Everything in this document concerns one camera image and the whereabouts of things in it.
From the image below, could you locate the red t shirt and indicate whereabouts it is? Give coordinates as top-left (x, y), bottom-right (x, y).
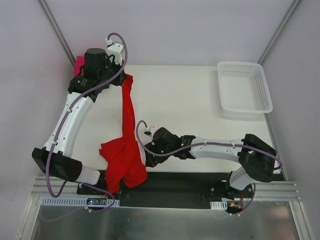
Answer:
top-left (99, 74), bottom-right (148, 194)

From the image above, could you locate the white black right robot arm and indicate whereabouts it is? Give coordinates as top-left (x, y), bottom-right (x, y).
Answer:
top-left (143, 126), bottom-right (277, 200)

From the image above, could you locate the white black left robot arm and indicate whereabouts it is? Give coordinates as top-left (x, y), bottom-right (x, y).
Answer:
top-left (32, 43), bottom-right (125, 195)

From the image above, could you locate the folded pink t shirt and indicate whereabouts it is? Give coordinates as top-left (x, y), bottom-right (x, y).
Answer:
top-left (73, 56), bottom-right (85, 77)

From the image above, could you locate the white perforated plastic basket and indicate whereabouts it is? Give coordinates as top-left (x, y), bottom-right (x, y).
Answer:
top-left (217, 61), bottom-right (273, 120)

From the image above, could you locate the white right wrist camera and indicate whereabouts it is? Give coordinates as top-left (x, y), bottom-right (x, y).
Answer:
top-left (143, 126), bottom-right (159, 138)

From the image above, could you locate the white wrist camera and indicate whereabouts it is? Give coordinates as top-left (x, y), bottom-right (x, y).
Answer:
top-left (105, 38), bottom-right (124, 66)
top-left (143, 126), bottom-right (159, 138)

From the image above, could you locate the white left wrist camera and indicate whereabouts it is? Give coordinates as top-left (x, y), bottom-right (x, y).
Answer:
top-left (105, 38), bottom-right (124, 66)

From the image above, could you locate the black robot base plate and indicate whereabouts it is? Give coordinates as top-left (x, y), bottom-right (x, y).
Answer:
top-left (76, 171), bottom-right (255, 210)

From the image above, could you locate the aluminium frame post left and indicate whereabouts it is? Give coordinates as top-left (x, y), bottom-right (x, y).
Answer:
top-left (37, 0), bottom-right (76, 67)

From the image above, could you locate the aluminium frame post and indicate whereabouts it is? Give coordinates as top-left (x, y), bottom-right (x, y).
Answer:
top-left (257, 0), bottom-right (303, 65)
top-left (37, 0), bottom-right (76, 67)

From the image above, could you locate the white slotted cable duct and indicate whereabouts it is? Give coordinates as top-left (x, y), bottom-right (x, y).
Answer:
top-left (42, 196), bottom-right (120, 208)

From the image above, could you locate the aluminium frame post right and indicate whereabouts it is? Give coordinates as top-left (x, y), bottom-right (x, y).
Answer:
top-left (257, 0), bottom-right (303, 65)

